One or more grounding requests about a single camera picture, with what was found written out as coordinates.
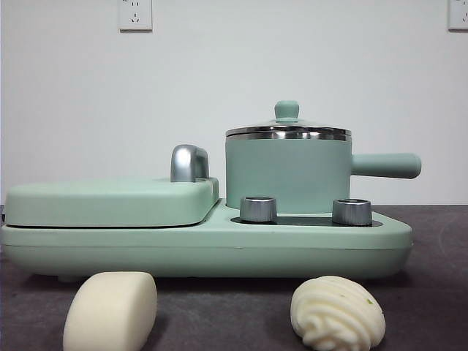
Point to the glass pot lid green knob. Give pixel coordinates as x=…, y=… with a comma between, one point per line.
x=287, y=109

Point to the swirled white steamed bun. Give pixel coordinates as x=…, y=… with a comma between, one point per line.
x=336, y=318

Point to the smooth white steamed bun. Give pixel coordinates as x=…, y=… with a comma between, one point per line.
x=109, y=314

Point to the silver control knob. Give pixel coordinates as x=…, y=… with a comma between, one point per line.
x=351, y=213
x=257, y=210

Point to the mint green breakfast machine base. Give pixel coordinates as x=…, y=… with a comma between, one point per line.
x=219, y=252

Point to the white wall socket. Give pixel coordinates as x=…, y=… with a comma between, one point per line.
x=459, y=14
x=135, y=14

